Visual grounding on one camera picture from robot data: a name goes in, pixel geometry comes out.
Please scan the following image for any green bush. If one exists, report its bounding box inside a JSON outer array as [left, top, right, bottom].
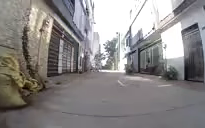
[[163, 64, 180, 81]]

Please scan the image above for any pale tall building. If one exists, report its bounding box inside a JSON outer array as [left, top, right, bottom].
[[91, 31, 101, 58]]

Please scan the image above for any pile of yellow sacks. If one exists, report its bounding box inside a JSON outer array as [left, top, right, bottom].
[[0, 54, 45, 110]]

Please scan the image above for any brick building with shutter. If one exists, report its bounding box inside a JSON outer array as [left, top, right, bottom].
[[0, 0, 96, 88]]

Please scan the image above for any building with glass gate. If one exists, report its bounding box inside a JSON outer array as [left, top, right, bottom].
[[123, 0, 166, 76]]

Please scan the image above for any grey asphalt road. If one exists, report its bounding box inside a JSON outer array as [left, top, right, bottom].
[[0, 69, 205, 128]]

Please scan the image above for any pole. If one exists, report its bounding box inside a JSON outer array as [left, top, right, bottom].
[[117, 31, 122, 71]]

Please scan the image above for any climbing plant on wall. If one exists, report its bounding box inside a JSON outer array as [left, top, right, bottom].
[[21, 25, 42, 80]]

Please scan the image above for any white building with dark door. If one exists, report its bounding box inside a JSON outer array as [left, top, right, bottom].
[[159, 0, 205, 84]]

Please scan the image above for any green tree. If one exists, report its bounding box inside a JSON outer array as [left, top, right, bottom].
[[93, 37, 120, 71]]

